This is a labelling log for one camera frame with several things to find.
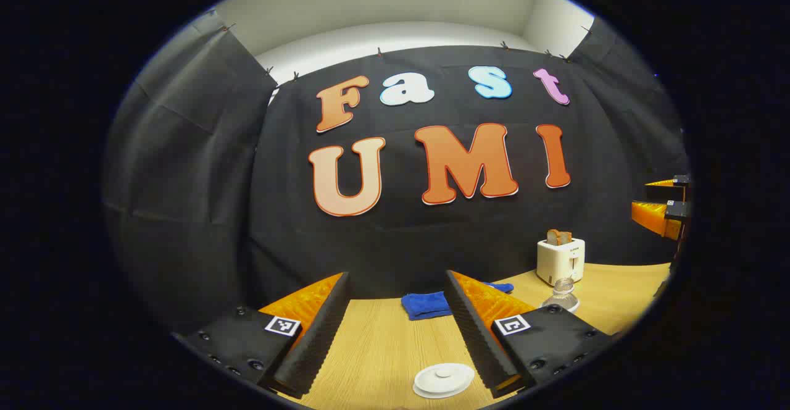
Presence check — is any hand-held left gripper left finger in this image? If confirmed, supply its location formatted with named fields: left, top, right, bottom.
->
left=172, top=271, right=354, bottom=400

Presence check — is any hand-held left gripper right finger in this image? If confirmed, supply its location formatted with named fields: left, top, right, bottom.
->
left=443, top=269, right=613, bottom=399

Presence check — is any white teacup lid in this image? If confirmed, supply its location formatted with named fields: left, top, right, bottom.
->
left=414, top=362, right=476, bottom=396

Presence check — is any white teacup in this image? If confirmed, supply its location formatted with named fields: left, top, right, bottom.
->
left=412, top=385, right=470, bottom=400

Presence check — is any clear plastic water bottle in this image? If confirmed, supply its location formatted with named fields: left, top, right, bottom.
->
left=542, top=278, right=580, bottom=313

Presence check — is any blue folded towel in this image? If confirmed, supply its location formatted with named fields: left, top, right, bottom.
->
left=401, top=283, right=514, bottom=321

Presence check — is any white toaster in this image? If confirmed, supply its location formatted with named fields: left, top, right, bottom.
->
left=536, top=238, right=586, bottom=286

